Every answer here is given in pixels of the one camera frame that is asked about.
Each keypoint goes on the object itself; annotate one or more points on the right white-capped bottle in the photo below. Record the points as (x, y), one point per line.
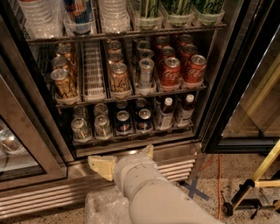
(184, 110)

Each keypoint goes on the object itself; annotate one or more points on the open glass fridge door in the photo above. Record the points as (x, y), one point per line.
(242, 115)

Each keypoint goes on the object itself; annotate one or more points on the middle centre gold can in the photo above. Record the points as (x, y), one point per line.
(116, 57)

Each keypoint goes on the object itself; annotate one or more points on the rear left coca-cola can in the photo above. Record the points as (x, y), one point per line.
(159, 43)

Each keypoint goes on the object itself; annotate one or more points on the white-capped bottle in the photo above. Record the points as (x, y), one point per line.
(184, 110)
(165, 114)

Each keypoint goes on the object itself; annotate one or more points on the gold can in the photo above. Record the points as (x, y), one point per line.
(63, 83)
(116, 57)
(63, 62)
(114, 46)
(119, 78)
(68, 52)

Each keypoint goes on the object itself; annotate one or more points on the left white-capped bottle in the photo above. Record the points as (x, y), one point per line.
(165, 114)

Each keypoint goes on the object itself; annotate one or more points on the front left pepsi can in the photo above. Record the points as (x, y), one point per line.
(123, 121)

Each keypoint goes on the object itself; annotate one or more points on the rear left pepsi can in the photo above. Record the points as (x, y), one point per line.
(121, 105)

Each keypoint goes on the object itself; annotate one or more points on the blue tape cross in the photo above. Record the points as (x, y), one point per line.
(193, 190)

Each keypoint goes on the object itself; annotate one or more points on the rear centre gold can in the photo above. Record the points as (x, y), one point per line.
(114, 46)

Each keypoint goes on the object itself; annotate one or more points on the front left silver can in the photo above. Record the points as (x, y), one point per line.
(81, 131)

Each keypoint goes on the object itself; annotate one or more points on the front left coca-cola can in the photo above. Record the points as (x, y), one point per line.
(170, 72)

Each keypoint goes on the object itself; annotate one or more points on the rear left gold can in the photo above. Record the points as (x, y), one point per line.
(68, 52)

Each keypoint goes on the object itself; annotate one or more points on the middle right coca-cola can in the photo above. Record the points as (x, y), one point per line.
(186, 52)

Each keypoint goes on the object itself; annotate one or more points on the front centre gold can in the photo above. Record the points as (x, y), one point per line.
(119, 78)

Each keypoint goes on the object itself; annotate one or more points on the front slim silver can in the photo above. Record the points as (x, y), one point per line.
(146, 67)

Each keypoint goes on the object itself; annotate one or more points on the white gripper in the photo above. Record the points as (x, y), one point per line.
(135, 171)

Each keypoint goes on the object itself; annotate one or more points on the empty white can tray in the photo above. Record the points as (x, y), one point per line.
(93, 83)

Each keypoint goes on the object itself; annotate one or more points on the red bull can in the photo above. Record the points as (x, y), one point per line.
(78, 17)

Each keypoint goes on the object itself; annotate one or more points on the rear right coca-cola can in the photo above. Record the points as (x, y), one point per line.
(183, 40)

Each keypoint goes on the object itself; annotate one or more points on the front right pepsi can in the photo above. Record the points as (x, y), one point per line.
(144, 119)

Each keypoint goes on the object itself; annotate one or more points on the middle left gold can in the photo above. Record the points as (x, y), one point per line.
(63, 62)

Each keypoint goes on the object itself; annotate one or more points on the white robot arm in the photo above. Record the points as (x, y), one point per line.
(152, 198)

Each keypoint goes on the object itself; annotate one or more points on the coca-cola can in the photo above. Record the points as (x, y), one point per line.
(170, 72)
(195, 68)
(186, 52)
(164, 53)
(159, 43)
(183, 40)

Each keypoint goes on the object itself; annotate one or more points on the middle slim silver can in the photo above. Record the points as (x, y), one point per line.
(145, 53)

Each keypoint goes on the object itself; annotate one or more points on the yellow wheeled stand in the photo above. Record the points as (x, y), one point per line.
(240, 202)

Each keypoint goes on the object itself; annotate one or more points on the rear right pepsi can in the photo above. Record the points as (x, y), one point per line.
(140, 103)

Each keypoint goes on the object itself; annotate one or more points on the pepsi can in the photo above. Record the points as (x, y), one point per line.
(123, 121)
(144, 119)
(140, 103)
(121, 105)

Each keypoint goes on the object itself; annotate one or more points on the slim silver can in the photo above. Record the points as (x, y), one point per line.
(145, 53)
(142, 44)
(146, 67)

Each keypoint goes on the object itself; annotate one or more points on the front left gold can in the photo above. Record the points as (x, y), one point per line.
(63, 83)

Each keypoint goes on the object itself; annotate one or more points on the front right coca-cola can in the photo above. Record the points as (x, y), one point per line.
(195, 68)

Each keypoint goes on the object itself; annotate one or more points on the middle left coca-cola can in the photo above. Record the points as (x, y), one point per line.
(164, 53)

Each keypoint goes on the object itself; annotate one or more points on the rear slim silver can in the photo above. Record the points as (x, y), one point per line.
(142, 44)

